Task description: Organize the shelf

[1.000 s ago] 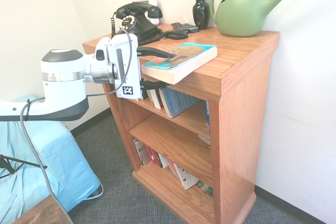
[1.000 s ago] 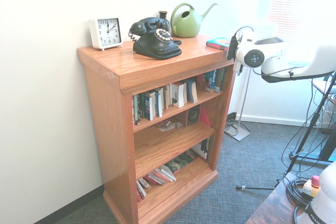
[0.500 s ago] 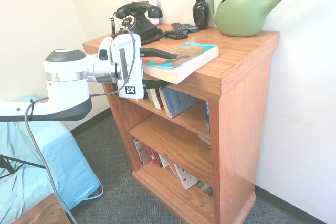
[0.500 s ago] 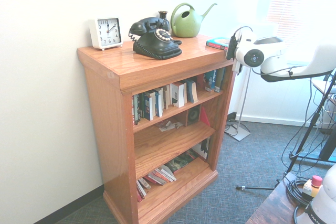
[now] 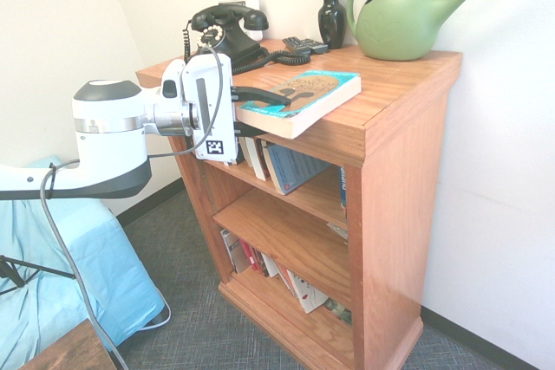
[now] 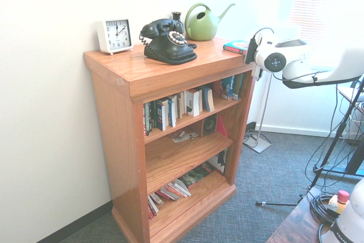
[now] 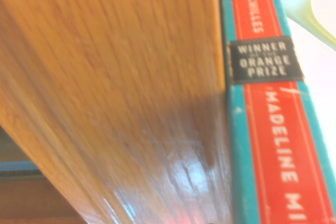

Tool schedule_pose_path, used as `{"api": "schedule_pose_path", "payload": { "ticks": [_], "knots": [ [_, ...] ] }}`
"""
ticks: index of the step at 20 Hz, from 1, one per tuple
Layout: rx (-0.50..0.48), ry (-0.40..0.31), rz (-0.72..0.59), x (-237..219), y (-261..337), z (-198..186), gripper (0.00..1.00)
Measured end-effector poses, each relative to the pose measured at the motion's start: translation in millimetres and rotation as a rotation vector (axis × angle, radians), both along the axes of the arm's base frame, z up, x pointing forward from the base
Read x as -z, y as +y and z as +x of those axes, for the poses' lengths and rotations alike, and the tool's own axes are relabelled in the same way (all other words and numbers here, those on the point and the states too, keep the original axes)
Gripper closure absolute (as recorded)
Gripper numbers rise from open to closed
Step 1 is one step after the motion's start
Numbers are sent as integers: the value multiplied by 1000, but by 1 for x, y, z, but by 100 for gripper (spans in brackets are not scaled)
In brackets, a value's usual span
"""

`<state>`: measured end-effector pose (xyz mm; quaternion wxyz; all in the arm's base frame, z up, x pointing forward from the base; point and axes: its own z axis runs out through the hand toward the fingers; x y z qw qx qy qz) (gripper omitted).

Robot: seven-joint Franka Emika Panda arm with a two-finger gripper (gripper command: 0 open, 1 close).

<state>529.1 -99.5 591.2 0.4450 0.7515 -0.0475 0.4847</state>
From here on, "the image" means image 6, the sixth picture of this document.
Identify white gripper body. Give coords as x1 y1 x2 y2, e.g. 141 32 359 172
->
253 63 264 82

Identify teal red paperback book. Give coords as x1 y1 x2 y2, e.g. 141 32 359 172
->
223 40 251 55

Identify green spine book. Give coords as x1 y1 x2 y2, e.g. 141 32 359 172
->
237 72 245 98

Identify blue Thailand guidebook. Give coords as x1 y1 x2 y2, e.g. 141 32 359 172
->
229 73 241 101

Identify blue white picture book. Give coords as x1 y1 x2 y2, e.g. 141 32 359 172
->
221 77 233 100

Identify blue cover paperback book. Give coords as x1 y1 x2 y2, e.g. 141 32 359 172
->
200 85 215 112

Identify red folder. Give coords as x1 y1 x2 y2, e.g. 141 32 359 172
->
216 114 229 138

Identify small wooden speaker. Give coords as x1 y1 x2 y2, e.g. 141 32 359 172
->
202 114 218 135

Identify thick cream pages paperback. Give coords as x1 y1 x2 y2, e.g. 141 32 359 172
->
184 88 203 118

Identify green plastic watering can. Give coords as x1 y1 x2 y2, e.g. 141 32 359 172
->
184 3 236 41

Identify grey metal floor stand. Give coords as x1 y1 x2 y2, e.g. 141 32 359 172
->
242 69 272 155

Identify black rotary telephone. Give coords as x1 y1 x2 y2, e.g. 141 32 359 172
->
138 18 198 67

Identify dark cover paperback book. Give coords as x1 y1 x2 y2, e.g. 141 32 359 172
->
166 96 177 128

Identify black white picture book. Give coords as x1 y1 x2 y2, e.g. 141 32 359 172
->
205 148 230 176

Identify black glossy vase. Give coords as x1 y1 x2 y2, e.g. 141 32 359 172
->
171 11 185 39

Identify loose paper cards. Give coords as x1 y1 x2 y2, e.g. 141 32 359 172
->
170 130 200 143

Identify tall black tripod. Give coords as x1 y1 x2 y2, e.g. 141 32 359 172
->
306 73 364 191

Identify blue white paperback book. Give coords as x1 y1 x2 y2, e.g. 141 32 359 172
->
155 99 167 131

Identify grey spine paperback book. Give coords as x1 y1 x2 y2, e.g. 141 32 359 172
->
147 101 157 130

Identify dark green magazine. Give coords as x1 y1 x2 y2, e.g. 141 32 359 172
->
177 165 214 189

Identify white top black desk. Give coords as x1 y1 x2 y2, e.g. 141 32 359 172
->
312 83 364 175

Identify black tripod silver tip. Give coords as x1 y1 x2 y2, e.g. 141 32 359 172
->
255 200 304 207

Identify white book red print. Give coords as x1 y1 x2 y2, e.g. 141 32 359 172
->
173 179 193 197

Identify white square alarm clock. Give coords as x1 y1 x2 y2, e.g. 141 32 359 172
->
96 18 134 56

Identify dark red paperback book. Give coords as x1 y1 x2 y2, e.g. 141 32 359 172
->
155 187 181 201

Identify yellow red emergency stop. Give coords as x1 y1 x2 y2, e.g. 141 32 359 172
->
328 190 350 215

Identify dark wooden table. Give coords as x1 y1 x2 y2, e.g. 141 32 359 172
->
266 187 364 243

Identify wooden bookshelf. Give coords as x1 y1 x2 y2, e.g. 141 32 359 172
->
83 36 255 243

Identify white red paperback book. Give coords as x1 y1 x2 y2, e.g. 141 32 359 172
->
147 197 159 220

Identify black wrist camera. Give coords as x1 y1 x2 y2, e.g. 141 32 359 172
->
245 36 259 65

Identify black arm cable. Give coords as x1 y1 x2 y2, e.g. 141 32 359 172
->
251 27 364 90

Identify coiled black cable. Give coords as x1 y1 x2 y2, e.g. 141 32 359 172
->
309 191 342 226

